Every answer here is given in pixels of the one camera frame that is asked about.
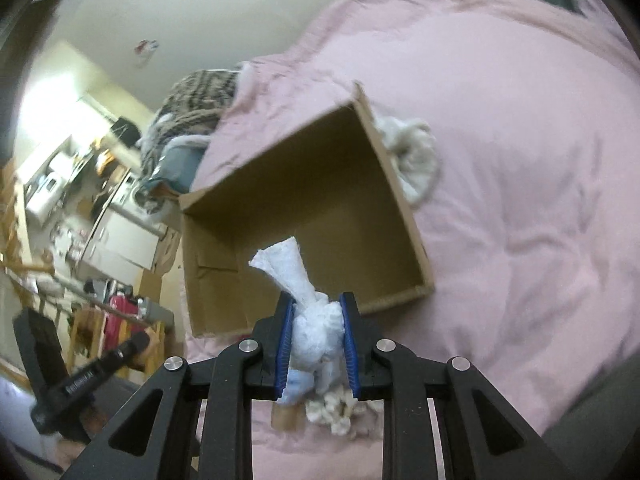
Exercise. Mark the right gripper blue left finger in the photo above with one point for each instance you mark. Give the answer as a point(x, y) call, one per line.
point(286, 312)

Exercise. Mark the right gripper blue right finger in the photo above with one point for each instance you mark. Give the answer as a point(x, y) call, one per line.
point(347, 301)

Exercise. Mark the white ruffled scrunchie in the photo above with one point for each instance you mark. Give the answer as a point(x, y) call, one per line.
point(336, 409)

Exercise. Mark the wooden chair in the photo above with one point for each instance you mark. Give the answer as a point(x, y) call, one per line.
point(88, 341)

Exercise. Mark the open brown cardboard box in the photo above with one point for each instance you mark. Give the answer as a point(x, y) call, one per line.
point(331, 186)

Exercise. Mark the white kitchen cabinet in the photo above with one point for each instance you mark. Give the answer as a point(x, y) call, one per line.
point(117, 249)

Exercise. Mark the blue fur-trimmed jacket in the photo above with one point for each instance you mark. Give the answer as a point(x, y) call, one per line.
point(169, 170)

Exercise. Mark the cream fluffy cloth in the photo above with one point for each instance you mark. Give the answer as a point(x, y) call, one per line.
point(412, 150)

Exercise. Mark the pink bed duvet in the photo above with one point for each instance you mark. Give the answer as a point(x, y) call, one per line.
point(532, 228)

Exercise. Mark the patterned knit blanket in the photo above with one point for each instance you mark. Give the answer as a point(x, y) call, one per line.
point(194, 105)

